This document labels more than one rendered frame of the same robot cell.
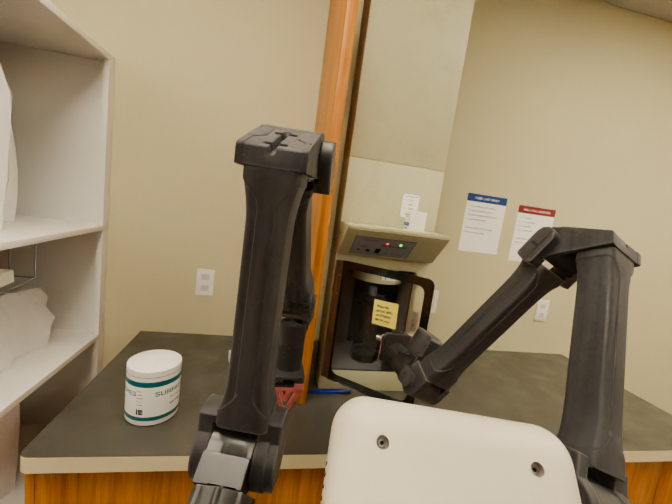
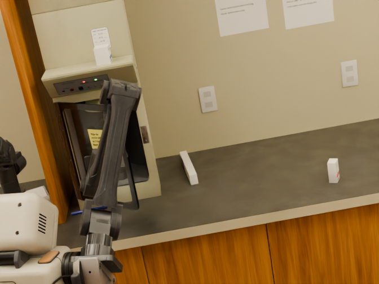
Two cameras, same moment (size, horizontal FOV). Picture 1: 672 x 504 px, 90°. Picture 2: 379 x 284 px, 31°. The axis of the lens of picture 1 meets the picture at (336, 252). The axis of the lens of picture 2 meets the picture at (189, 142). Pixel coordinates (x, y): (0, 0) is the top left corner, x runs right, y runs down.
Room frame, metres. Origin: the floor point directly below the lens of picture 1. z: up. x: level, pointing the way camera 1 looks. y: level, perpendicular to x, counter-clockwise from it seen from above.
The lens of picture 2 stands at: (-1.19, -0.92, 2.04)
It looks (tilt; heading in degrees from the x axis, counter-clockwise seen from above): 21 degrees down; 11
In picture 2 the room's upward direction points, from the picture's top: 10 degrees counter-clockwise
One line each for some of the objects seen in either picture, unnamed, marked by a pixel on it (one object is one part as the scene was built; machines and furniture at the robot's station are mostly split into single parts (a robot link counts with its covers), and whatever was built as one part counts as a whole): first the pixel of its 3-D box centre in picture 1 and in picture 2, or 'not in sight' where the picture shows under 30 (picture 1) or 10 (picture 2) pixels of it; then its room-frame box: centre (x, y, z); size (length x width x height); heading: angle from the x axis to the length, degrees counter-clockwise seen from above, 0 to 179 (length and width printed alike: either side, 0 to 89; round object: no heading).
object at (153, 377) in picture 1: (153, 385); not in sight; (0.84, 0.44, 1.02); 0.13 x 0.13 x 0.15
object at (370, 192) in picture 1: (369, 273); (101, 100); (1.22, -0.13, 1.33); 0.32 x 0.25 x 0.77; 101
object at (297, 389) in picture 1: (286, 389); not in sight; (0.71, 0.07, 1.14); 0.07 x 0.07 x 0.09; 12
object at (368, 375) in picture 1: (374, 333); (97, 155); (0.99, -0.15, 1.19); 0.30 x 0.01 x 0.40; 62
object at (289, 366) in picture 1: (289, 357); (11, 190); (0.71, 0.07, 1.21); 0.10 x 0.07 x 0.07; 12
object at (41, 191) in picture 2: not in sight; (28, 200); (1.17, 0.24, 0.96); 0.16 x 0.12 x 0.04; 120
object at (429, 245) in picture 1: (392, 244); (91, 79); (1.04, -0.17, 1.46); 0.32 x 0.12 x 0.10; 101
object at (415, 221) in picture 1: (414, 221); (102, 54); (1.06, -0.23, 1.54); 0.05 x 0.05 x 0.06; 7
